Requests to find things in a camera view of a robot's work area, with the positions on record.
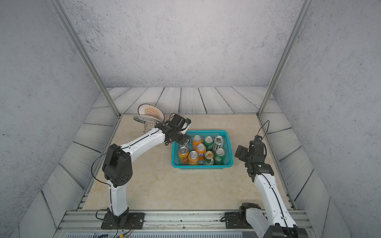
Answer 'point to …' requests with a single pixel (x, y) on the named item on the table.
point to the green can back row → (209, 143)
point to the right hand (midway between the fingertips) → (248, 150)
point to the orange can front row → (193, 158)
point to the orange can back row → (196, 139)
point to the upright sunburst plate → (150, 110)
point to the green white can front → (208, 158)
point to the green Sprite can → (219, 156)
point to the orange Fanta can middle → (201, 148)
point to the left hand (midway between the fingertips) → (188, 138)
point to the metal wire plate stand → (146, 125)
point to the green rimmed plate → (147, 119)
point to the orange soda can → (183, 154)
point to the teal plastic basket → (228, 160)
